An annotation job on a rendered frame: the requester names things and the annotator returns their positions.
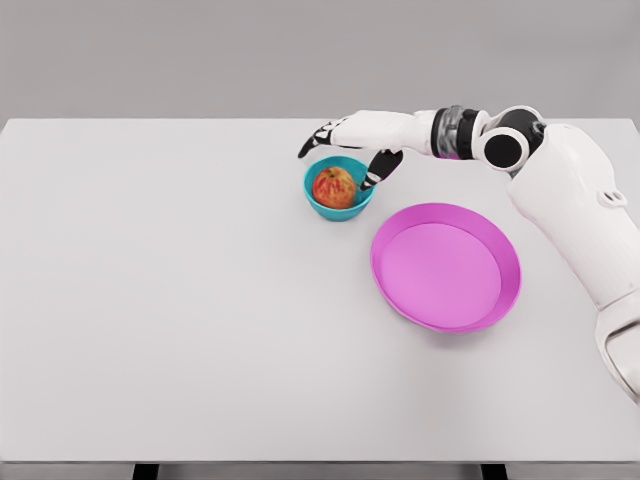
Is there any pink plate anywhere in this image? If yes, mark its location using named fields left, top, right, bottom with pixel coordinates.
left=369, top=201, right=522, bottom=334

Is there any blue bowl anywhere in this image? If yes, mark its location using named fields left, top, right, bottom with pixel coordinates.
left=303, top=155, right=377, bottom=223

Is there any red yellow apple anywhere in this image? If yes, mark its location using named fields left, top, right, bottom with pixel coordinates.
left=311, top=167, right=358, bottom=210

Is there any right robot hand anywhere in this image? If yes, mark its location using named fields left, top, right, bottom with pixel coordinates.
left=297, top=110, right=414, bottom=193

